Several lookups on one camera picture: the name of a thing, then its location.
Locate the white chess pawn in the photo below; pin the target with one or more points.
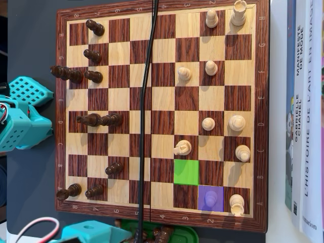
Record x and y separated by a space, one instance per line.
211 67
184 74
210 198
208 124
212 19

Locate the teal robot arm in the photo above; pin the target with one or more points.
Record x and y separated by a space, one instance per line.
17 126

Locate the teal perforated robot base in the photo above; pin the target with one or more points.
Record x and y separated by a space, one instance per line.
30 89

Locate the white chess knight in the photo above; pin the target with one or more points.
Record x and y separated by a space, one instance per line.
182 147

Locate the dark chess bishop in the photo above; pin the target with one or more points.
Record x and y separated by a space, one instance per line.
111 119

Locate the dark chess pawn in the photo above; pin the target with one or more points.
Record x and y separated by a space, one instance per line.
114 168
95 191
97 27
95 76
93 56

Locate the white chess queen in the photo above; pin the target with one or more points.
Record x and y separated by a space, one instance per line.
237 123

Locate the white chess bishop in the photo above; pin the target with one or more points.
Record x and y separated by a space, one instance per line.
242 153

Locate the dark chess king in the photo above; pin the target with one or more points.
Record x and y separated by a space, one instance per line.
68 74

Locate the white chess rook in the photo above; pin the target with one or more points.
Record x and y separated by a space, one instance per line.
237 202
239 15

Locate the dark captured chess piece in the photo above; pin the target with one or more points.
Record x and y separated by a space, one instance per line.
163 234
145 236

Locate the dark chess rook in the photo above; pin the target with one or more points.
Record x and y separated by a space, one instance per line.
71 191

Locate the wooden chessboard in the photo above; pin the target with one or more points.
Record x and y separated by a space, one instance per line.
177 101

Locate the green plastic container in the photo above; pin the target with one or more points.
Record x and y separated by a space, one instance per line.
189 235

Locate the white Gabrielle Chanel book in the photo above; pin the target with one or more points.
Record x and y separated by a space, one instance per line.
300 76

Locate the blue illustrated book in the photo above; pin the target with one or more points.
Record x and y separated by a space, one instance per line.
291 38

